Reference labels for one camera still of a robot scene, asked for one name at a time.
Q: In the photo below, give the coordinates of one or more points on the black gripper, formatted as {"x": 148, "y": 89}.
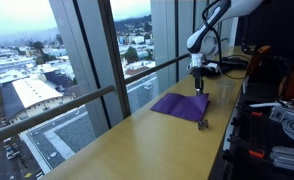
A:
{"x": 197, "y": 71}

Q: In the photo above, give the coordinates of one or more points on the purple cloth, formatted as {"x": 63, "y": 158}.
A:
{"x": 182, "y": 106}

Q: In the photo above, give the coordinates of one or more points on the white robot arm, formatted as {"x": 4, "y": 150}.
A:
{"x": 203, "y": 40}

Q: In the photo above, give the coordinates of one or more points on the clear plastic cup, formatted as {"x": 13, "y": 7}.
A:
{"x": 225, "y": 90}

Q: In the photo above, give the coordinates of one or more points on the black binder clip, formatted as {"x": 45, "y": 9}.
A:
{"x": 203, "y": 124}

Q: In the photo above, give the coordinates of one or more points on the black box on table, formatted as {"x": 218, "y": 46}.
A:
{"x": 235, "y": 63}

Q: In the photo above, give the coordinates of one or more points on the short metal handrail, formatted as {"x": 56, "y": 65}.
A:
{"x": 157, "y": 67}

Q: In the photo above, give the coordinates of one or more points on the black equipment cart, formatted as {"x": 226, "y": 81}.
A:
{"x": 253, "y": 140}

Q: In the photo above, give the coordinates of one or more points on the white small box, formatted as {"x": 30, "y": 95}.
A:
{"x": 278, "y": 114}

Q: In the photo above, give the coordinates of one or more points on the grey power strip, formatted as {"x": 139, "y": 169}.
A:
{"x": 288, "y": 159}

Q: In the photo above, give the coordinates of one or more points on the long metal handrail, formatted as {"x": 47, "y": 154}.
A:
{"x": 50, "y": 111}

